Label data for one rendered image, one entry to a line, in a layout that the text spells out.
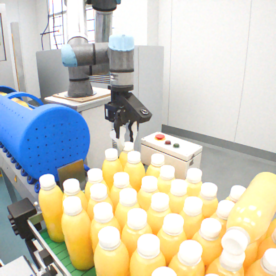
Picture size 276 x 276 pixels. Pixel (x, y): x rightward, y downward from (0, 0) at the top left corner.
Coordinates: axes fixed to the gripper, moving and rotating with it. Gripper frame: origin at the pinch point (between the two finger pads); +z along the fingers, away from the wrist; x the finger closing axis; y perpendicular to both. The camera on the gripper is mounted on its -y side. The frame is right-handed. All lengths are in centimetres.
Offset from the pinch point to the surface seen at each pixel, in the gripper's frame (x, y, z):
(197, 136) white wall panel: -246, 101, 102
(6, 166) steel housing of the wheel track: 29, 62, 23
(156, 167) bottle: 1.3, -13.7, 2.1
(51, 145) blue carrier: 19.0, 18.6, -0.4
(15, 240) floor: 36, 103, 110
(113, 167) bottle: 8.8, -2.7, 3.6
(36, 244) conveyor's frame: 37.4, 1.0, 20.1
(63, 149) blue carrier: 14.5, 18.6, 2.9
